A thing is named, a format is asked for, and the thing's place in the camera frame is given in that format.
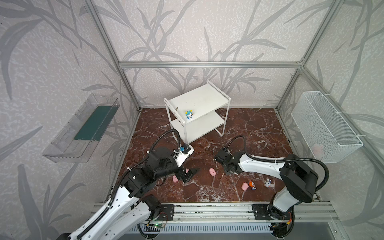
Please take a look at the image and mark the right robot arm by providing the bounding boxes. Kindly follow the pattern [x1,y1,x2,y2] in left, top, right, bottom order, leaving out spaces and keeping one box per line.
[214,149,319,220]

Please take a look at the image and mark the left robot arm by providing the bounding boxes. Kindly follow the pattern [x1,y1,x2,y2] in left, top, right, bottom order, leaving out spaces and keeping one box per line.
[58,144,198,240]

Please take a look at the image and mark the orange blue figurine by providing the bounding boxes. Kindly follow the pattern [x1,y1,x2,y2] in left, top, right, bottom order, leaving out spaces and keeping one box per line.
[248,181,257,191]

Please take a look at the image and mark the pink pig toy far left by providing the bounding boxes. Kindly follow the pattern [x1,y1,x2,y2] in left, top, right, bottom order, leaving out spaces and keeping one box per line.
[172,176,179,183]

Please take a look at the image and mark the pink pig toy centre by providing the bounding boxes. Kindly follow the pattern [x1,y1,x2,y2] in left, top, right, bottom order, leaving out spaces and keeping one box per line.
[209,168,217,177]

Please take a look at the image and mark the clear plastic wall bin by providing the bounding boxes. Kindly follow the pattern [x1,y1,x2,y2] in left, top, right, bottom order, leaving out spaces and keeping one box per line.
[42,94,120,163]

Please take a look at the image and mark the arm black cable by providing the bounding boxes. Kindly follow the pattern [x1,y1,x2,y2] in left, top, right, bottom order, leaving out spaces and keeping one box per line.
[224,135,330,193]
[74,128,182,240]

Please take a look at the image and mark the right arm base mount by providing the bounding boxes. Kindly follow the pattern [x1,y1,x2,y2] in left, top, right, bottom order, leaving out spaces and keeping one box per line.
[252,204,296,240]

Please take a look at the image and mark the pink pig toy right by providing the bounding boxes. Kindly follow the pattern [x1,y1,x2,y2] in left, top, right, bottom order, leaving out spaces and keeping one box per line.
[241,183,249,191]

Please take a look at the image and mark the aluminium enclosure frame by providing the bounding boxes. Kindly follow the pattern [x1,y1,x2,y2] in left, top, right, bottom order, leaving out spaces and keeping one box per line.
[83,0,384,175]

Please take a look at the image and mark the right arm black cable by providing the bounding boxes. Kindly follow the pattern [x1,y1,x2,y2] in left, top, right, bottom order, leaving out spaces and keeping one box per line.
[224,135,330,193]

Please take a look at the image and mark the teal blue cat figurine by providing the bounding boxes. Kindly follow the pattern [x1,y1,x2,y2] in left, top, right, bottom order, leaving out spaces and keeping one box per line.
[185,111,193,120]

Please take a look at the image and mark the white blue round figurine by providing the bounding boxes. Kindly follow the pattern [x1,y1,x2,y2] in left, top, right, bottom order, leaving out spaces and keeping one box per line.
[264,178,275,189]

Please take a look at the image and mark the white wire mesh basket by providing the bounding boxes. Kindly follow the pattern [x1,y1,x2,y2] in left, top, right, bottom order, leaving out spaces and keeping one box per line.
[291,91,364,164]

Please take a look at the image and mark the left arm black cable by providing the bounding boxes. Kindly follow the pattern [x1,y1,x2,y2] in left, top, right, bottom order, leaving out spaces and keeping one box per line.
[74,128,182,240]

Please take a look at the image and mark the green circuit board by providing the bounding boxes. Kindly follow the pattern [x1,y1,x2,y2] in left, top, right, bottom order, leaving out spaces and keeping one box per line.
[145,222,167,231]

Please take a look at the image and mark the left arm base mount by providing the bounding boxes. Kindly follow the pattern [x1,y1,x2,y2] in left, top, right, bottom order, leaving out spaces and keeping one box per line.
[138,195,175,240]

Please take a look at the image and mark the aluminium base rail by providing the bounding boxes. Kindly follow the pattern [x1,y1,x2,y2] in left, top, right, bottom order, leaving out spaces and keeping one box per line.
[86,201,340,240]

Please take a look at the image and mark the pink toy in basket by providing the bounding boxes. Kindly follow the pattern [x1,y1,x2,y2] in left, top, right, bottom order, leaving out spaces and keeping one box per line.
[311,144,325,160]

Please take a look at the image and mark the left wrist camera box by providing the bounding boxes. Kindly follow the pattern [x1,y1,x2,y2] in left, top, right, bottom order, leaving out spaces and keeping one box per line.
[174,144,195,168]

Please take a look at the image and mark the white two-tier metal shelf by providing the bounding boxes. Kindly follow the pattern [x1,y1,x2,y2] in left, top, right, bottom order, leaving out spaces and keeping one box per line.
[164,81,231,144]

